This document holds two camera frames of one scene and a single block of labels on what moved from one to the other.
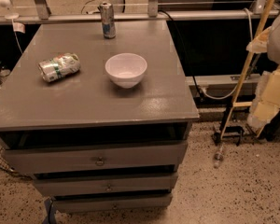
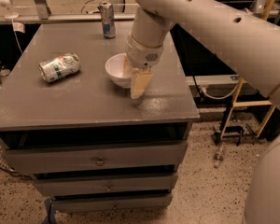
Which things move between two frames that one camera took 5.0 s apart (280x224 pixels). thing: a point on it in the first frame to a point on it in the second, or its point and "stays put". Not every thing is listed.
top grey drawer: x=59 y=160 stays put
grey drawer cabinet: x=93 y=146 stays put
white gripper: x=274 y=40 to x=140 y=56
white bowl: x=126 y=69 stays put
